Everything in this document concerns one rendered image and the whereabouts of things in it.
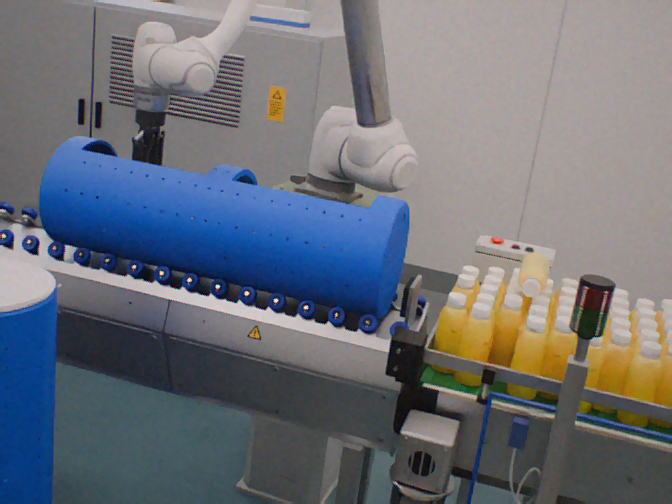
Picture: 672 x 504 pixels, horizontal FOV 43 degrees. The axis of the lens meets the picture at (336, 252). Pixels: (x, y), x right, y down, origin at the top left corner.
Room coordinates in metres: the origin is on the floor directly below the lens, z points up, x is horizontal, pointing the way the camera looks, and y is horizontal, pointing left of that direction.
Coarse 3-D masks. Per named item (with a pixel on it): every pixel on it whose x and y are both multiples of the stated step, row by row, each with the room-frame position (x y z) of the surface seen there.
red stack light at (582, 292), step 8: (584, 288) 1.42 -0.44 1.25; (576, 296) 1.44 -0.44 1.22; (584, 296) 1.42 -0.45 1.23; (592, 296) 1.41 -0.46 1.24; (600, 296) 1.41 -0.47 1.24; (608, 296) 1.41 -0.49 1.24; (584, 304) 1.42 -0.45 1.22; (592, 304) 1.41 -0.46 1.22; (600, 304) 1.41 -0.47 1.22; (608, 304) 1.41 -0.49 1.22
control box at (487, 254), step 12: (480, 240) 2.13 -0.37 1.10; (480, 252) 2.09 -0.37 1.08; (492, 252) 2.08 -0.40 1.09; (504, 252) 2.07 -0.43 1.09; (516, 252) 2.06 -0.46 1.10; (528, 252) 2.07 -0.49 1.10; (540, 252) 2.09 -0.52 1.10; (552, 252) 2.10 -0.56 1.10; (480, 264) 2.08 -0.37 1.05; (492, 264) 2.08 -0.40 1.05; (504, 264) 2.07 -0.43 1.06; (516, 264) 2.06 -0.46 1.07; (552, 264) 2.04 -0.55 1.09; (480, 276) 2.08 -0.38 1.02; (504, 276) 2.07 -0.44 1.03
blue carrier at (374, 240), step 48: (96, 144) 2.18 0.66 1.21; (48, 192) 1.97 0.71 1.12; (96, 192) 1.95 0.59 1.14; (144, 192) 1.93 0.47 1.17; (192, 192) 1.91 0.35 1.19; (240, 192) 1.90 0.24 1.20; (288, 192) 1.90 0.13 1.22; (96, 240) 1.96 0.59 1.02; (144, 240) 1.91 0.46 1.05; (192, 240) 1.87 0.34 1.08; (240, 240) 1.84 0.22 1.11; (288, 240) 1.82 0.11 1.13; (336, 240) 1.80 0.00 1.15; (384, 240) 1.78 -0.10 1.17; (288, 288) 1.84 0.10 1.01; (336, 288) 1.79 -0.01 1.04; (384, 288) 1.82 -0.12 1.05
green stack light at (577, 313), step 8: (576, 304) 1.43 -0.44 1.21; (576, 312) 1.43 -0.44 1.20; (584, 312) 1.41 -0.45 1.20; (592, 312) 1.41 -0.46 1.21; (600, 312) 1.41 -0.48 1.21; (608, 312) 1.42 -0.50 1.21; (576, 320) 1.42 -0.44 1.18; (584, 320) 1.41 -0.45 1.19; (592, 320) 1.41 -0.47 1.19; (600, 320) 1.41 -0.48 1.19; (576, 328) 1.42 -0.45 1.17; (584, 328) 1.41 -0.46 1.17; (592, 328) 1.41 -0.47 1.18; (600, 328) 1.41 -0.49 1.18; (592, 336) 1.41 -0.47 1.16; (600, 336) 1.41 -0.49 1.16
